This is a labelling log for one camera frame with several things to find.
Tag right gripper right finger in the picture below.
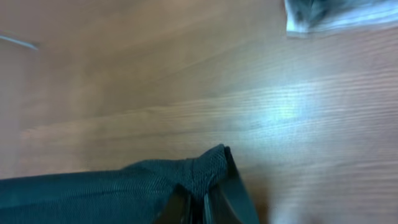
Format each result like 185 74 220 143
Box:
203 147 259 224

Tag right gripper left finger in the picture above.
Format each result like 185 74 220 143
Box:
154 185 192 224

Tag black t-shirt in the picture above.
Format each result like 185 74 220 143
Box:
1 144 231 223

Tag beige folded garment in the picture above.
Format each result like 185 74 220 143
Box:
284 0 397 38

